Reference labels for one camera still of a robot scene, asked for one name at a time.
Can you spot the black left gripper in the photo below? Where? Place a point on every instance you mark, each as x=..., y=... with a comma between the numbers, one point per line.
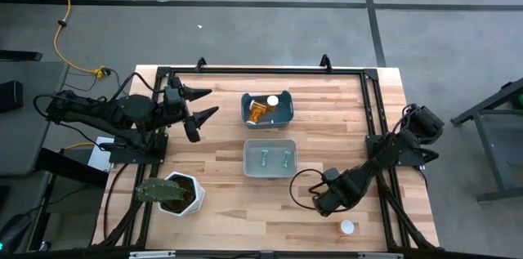
x=192, y=130

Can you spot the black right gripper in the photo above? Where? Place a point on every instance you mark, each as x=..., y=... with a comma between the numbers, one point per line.
x=337, y=195

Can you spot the orange pill bottle white cap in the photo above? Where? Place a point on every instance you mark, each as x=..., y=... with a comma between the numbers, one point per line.
x=347, y=226
x=272, y=100
x=257, y=112

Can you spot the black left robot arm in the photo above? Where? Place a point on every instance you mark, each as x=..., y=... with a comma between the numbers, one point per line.
x=130, y=112

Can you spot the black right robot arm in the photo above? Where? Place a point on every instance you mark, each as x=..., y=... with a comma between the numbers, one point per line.
x=388, y=153

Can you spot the light grey plastic bin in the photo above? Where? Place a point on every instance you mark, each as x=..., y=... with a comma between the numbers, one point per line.
x=274, y=171

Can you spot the teal plastic bin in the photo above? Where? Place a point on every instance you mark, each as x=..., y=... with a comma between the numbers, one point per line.
x=284, y=118

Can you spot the green cactus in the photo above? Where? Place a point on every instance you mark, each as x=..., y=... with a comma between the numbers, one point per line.
x=159, y=189

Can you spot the white hexagonal plant pot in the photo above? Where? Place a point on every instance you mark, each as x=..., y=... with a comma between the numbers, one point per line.
x=192, y=206

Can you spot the white flat box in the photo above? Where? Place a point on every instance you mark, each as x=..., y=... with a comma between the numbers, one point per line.
x=98, y=157

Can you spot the black desk beam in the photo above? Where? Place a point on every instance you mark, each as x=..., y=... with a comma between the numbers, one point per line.
x=69, y=167

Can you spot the grey desk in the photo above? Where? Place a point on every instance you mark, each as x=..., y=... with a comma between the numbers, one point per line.
x=24, y=136

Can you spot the black flat bar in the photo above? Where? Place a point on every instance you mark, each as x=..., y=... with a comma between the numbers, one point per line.
x=20, y=55

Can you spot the black speaker box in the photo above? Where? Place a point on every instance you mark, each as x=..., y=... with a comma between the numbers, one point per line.
x=10, y=95

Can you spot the black device green light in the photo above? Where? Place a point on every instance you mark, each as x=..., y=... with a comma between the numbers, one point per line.
x=14, y=230

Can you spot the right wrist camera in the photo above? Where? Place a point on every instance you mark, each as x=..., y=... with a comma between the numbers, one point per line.
x=331, y=175

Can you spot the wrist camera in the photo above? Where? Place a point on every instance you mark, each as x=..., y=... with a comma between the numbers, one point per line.
x=331, y=175
x=173, y=96

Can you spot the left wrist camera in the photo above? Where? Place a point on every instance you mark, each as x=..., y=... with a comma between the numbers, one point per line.
x=173, y=96

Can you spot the black aluminium table frame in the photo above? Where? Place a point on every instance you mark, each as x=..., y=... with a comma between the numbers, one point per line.
x=265, y=72

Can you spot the grey metal table frame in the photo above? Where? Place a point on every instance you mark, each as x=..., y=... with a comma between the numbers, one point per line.
x=489, y=148

